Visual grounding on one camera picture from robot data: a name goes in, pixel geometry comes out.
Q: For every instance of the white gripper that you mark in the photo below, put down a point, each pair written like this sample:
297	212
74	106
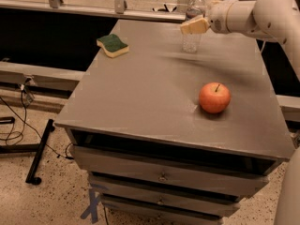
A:
217	18

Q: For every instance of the clear plastic water bottle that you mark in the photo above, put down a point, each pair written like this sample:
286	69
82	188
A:
192	28

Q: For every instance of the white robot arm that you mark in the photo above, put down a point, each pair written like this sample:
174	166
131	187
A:
268	20

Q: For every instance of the red apple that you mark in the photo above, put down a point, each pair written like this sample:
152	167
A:
214	97

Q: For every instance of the green and yellow sponge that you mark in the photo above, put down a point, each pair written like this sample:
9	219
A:
112	45

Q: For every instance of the grey drawer cabinet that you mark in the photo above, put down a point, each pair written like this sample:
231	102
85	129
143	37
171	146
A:
146	103

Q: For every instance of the middle grey drawer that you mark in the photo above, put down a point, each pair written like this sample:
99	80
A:
163	195

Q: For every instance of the grey drawer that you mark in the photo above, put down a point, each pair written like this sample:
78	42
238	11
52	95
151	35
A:
164	172
163	195
159	212

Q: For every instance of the top grey drawer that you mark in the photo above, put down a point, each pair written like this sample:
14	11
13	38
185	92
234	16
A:
164	172

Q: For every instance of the bottom grey drawer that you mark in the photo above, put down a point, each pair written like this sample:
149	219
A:
159	212

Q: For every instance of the blue tape cross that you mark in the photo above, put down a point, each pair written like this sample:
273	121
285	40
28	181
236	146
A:
91	211

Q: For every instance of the grey metal railing frame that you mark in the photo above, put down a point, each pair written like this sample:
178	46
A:
93	8

